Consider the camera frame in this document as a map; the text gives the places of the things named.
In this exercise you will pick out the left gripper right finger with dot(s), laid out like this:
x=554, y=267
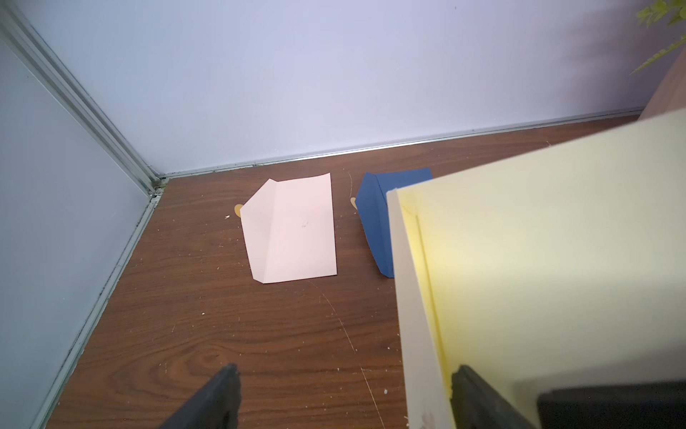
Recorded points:
x=476, y=405

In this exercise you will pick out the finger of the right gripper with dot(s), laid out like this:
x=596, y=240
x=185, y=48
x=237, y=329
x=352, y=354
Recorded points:
x=657, y=405

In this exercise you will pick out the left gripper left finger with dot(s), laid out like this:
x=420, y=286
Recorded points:
x=215, y=405

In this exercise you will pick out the cream yellow envelope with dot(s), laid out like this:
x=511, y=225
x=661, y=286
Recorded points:
x=558, y=268

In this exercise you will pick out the pink envelope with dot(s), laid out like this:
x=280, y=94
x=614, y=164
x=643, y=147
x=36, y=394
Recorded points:
x=289, y=232

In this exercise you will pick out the navy blue envelope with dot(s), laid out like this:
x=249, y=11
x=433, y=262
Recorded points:
x=372, y=207

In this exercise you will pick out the ribbed terracotta plant pot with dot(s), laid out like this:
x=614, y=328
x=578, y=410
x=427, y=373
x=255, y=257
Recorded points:
x=670, y=94

